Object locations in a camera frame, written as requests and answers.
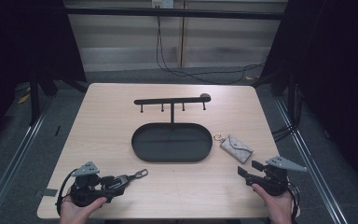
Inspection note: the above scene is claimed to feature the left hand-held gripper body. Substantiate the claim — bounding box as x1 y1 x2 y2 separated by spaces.
62 161 114 208

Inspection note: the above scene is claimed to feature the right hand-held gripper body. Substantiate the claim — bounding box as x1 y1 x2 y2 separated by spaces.
245 155 309 197

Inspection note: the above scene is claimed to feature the black car key with carabiner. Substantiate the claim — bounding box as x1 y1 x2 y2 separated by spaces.
110 168 149 189

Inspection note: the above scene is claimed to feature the grey patterned key pouch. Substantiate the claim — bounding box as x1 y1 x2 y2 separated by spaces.
213 133 255 164

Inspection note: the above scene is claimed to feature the black key stand with tray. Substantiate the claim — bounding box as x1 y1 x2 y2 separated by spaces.
131 92 213 164

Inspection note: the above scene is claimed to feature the person's right hand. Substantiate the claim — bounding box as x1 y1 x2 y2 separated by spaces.
251 183 295 224

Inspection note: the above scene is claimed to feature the person's left hand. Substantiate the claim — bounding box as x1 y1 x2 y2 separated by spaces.
59 194 108 224

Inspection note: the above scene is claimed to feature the grey tape strip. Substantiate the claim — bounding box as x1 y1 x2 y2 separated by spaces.
41 188 59 198

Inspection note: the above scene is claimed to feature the yellow floor tape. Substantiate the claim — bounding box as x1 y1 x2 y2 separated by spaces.
17 92 32 105

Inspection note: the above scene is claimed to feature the black curtain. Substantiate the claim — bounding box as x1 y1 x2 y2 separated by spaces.
260 0 358 198
0 0 88 153

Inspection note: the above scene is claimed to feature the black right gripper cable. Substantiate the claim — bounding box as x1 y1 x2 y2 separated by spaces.
286 181 302 220

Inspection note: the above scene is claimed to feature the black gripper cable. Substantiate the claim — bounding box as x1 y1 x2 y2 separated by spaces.
55 169 76 217
286 181 302 220

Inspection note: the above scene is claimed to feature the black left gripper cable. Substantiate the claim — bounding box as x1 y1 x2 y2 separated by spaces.
55 169 76 217

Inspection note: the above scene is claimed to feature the metal floor rail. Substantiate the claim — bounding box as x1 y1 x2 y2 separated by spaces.
274 97 351 224
0 92 58 224

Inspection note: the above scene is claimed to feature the black floor cable bundle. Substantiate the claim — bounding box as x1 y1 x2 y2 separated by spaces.
271 123 296 143

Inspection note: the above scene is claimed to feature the black hanging wall cable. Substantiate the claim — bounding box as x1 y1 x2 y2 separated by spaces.
155 15 266 86

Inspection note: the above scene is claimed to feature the black horizontal frame bar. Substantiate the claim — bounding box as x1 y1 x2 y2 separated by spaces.
64 7 286 21

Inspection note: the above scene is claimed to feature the white wall socket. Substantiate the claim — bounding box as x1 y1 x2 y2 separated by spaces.
151 0 175 9

